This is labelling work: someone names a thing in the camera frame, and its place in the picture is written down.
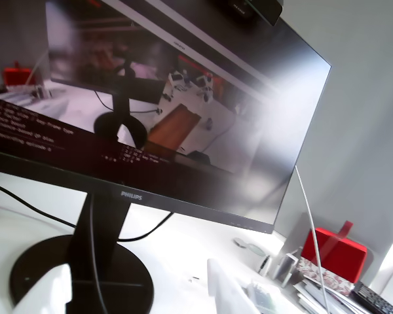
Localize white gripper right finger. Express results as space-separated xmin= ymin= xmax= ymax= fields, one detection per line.
xmin=206 ymin=258 xmax=260 ymax=314

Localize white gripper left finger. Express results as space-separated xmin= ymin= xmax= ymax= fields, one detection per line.
xmin=12 ymin=261 xmax=77 ymax=314

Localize small silver containers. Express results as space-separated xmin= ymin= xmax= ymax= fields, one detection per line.
xmin=257 ymin=253 xmax=303 ymax=288

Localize black monitor stand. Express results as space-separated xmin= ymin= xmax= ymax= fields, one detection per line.
xmin=10 ymin=191 xmax=155 ymax=314

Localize stack of papers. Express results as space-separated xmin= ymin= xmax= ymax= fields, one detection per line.
xmin=293 ymin=281 xmax=364 ymax=314

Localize black Philips monitor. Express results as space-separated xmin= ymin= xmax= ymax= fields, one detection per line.
xmin=0 ymin=0 xmax=332 ymax=235

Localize floral patterned box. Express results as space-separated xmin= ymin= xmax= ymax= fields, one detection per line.
xmin=294 ymin=256 xmax=355 ymax=297

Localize red box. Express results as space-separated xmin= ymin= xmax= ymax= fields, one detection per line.
xmin=301 ymin=220 xmax=368 ymax=283

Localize black remote control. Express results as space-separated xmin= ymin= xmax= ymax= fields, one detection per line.
xmin=350 ymin=283 xmax=393 ymax=314

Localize black webcam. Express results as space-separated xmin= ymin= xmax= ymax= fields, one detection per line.
xmin=212 ymin=0 xmax=284 ymax=27

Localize thick black cable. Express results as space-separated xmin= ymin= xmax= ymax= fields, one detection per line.
xmin=88 ymin=192 xmax=107 ymax=314

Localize thin black cable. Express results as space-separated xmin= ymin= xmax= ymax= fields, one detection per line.
xmin=0 ymin=182 xmax=77 ymax=228
xmin=117 ymin=211 xmax=175 ymax=242

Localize thin white cord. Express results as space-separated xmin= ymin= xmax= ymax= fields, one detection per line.
xmin=294 ymin=165 xmax=331 ymax=314

